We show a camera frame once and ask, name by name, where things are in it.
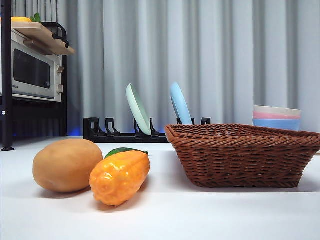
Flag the black shelf frame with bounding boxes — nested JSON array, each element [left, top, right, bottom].
[[0, 0, 69, 152]]

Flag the pink bowl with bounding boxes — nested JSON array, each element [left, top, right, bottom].
[[252, 111, 302, 121]]

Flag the green cucumber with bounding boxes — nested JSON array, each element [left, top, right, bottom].
[[104, 147, 150, 160]]

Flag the black dish rack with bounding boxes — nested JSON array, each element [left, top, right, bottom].
[[83, 116, 212, 144]]

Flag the white toaster oven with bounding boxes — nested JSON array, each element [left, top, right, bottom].
[[0, 27, 64, 104]]

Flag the orange corn cob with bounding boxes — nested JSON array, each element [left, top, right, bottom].
[[89, 151, 152, 207]]

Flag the brown potato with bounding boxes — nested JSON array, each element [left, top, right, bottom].
[[32, 138, 104, 194]]

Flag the cream bowl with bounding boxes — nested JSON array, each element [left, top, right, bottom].
[[253, 105, 303, 118]]

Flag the brown wicker basket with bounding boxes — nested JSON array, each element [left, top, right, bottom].
[[164, 123, 320, 189]]

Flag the pale green plate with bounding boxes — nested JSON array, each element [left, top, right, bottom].
[[125, 83, 153, 136]]

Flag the pale blue plate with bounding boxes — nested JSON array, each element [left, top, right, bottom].
[[170, 81, 194, 126]]

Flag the blue bowl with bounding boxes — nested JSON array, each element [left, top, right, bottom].
[[252, 118, 301, 132]]

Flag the black curved handle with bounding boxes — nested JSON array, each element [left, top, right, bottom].
[[40, 21, 70, 49]]

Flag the yellow toy fruit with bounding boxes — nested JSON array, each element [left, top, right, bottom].
[[10, 16, 33, 24]]

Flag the wooden cutting board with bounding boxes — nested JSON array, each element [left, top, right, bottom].
[[11, 21, 76, 57]]

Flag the grey pleated curtain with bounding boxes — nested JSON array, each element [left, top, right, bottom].
[[11, 0, 320, 138]]

